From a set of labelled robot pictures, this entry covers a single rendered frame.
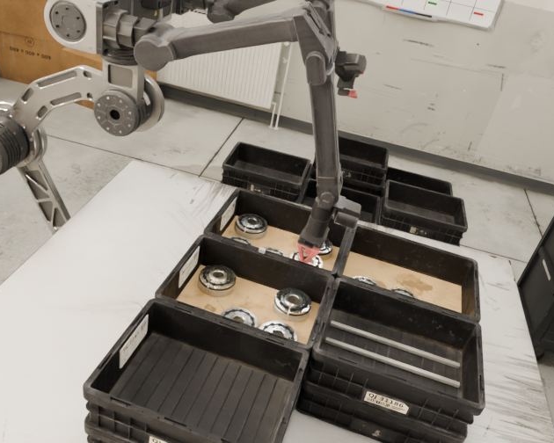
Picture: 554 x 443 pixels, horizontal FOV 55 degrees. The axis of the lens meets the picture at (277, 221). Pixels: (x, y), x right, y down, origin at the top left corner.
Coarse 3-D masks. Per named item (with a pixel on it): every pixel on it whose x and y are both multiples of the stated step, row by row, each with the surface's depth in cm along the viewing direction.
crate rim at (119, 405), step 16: (160, 304) 127; (208, 320) 125; (128, 336) 118; (256, 336) 124; (112, 352) 113; (304, 352) 122; (96, 368) 109; (304, 368) 118; (96, 400) 104; (112, 400) 103; (288, 400) 110; (128, 416) 103; (144, 416) 102; (160, 416) 102; (288, 416) 107; (176, 432) 102; (192, 432) 101; (208, 432) 101
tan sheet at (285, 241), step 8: (232, 224) 177; (224, 232) 173; (232, 232) 173; (272, 232) 177; (280, 232) 178; (288, 232) 179; (256, 240) 172; (264, 240) 173; (272, 240) 174; (280, 240) 174; (288, 240) 175; (296, 240) 176; (280, 248) 171; (288, 248) 172; (296, 248) 172; (336, 248) 176; (288, 256) 168; (336, 256) 173; (328, 264) 168
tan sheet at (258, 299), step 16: (192, 288) 148; (240, 288) 151; (256, 288) 153; (272, 288) 154; (192, 304) 143; (208, 304) 144; (224, 304) 145; (240, 304) 146; (256, 304) 147; (272, 304) 148; (272, 320) 143; (304, 320) 145; (304, 336) 140
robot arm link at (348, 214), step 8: (328, 192) 138; (320, 200) 141; (328, 200) 140; (344, 200) 145; (328, 208) 142; (336, 208) 143; (344, 208) 143; (352, 208) 144; (360, 208) 145; (344, 216) 145; (352, 216) 144; (344, 224) 146; (352, 224) 145
